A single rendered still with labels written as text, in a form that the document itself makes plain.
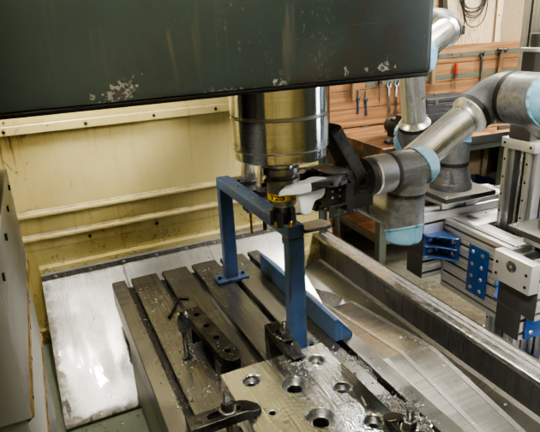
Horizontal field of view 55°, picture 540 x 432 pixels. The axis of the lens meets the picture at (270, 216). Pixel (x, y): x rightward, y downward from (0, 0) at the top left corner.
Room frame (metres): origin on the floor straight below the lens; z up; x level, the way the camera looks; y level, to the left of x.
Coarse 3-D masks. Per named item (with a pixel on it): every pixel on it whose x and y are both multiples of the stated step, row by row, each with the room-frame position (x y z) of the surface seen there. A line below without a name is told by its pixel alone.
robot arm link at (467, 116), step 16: (496, 80) 1.17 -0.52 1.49; (464, 96) 1.19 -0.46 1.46; (480, 96) 1.17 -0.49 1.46; (448, 112) 1.19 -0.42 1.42; (464, 112) 1.16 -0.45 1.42; (480, 112) 1.16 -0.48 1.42; (432, 128) 1.16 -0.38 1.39; (448, 128) 1.14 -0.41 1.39; (464, 128) 1.15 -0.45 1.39; (480, 128) 1.17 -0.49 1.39; (416, 144) 1.13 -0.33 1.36; (432, 144) 1.12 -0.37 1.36; (448, 144) 1.13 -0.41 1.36; (368, 208) 1.04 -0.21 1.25
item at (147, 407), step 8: (136, 368) 1.15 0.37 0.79; (136, 376) 1.18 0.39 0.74; (136, 384) 1.22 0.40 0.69; (144, 392) 1.07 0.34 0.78; (144, 400) 1.10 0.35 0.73; (144, 408) 1.13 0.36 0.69; (152, 408) 0.98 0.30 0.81; (144, 416) 1.15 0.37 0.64; (152, 416) 1.00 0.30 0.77; (152, 424) 1.02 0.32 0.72
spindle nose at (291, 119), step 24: (240, 96) 0.79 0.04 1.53; (264, 96) 0.77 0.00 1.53; (288, 96) 0.77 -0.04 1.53; (312, 96) 0.78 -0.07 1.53; (240, 120) 0.79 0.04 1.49; (264, 120) 0.77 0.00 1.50; (288, 120) 0.77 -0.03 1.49; (312, 120) 0.78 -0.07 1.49; (240, 144) 0.80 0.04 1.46; (264, 144) 0.77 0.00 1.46; (288, 144) 0.76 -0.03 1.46; (312, 144) 0.78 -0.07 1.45
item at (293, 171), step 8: (264, 168) 0.83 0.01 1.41; (288, 168) 0.83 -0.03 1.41; (296, 168) 0.83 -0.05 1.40; (264, 176) 0.85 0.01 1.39; (272, 176) 0.82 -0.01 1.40; (280, 176) 0.81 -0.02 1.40; (288, 176) 0.82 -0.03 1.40; (296, 176) 0.83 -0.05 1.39; (272, 184) 0.82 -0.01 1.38; (280, 184) 0.81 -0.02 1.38; (288, 184) 0.81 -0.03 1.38
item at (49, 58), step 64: (0, 0) 0.58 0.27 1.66; (64, 0) 0.61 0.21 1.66; (128, 0) 0.63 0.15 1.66; (192, 0) 0.66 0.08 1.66; (256, 0) 0.70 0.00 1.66; (320, 0) 0.73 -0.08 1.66; (384, 0) 0.77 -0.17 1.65; (0, 64) 0.58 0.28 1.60; (64, 64) 0.60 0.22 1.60; (128, 64) 0.63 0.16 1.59; (192, 64) 0.66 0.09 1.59; (256, 64) 0.69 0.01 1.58; (320, 64) 0.73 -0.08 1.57; (384, 64) 0.78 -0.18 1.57
